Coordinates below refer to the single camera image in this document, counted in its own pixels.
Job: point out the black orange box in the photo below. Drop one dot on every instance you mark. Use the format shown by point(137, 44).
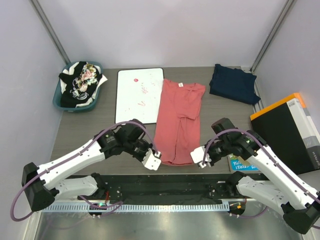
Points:
point(289, 130)

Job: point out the blue illustrated book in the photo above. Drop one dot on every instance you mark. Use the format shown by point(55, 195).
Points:
point(238, 164)

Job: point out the folded navy t shirt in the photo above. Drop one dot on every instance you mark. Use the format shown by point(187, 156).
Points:
point(233, 84)

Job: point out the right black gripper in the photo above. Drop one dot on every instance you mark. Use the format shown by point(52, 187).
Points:
point(212, 159)

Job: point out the aluminium corner post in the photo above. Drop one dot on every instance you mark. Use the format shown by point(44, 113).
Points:
point(50, 30)
point(288, 5)

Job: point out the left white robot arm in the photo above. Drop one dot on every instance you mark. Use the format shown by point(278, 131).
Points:
point(46, 183)

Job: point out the white board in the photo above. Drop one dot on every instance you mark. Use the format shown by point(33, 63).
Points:
point(138, 94)

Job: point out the right aluminium corner post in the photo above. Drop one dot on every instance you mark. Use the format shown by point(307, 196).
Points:
point(288, 5)

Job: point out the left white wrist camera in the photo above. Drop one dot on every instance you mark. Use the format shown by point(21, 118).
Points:
point(152, 160)

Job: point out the teal laundry basket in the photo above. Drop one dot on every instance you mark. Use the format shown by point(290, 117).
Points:
point(58, 94)

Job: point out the black floral t shirt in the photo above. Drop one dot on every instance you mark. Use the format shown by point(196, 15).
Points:
point(79, 84)

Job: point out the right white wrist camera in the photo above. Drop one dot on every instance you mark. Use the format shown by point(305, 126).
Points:
point(198, 157)

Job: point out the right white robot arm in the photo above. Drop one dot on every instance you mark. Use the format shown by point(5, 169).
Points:
point(292, 197)

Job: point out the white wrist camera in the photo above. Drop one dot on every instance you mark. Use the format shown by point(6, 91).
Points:
point(198, 157)
point(152, 160)

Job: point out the red t shirt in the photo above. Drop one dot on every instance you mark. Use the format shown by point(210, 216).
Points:
point(178, 126)

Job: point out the aluminium frame rail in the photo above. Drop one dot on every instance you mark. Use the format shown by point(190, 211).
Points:
point(160, 207)

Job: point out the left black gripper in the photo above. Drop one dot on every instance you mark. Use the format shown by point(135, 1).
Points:
point(147, 145)

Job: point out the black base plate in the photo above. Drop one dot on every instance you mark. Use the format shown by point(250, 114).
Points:
point(167, 189)

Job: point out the left aluminium corner post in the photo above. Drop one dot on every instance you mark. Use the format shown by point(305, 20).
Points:
point(50, 30)

